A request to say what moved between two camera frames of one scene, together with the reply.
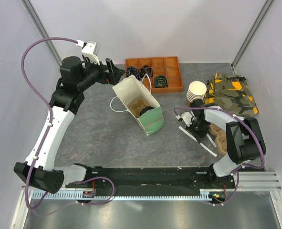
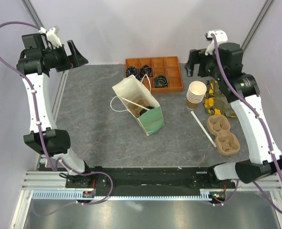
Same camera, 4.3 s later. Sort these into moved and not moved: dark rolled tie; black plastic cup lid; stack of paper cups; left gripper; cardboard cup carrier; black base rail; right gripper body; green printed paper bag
Moved: left gripper; right gripper body
Not moved: black base rail; dark rolled tie; black plastic cup lid; cardboard cup carrier; green printed paper bag; stack of paper cups
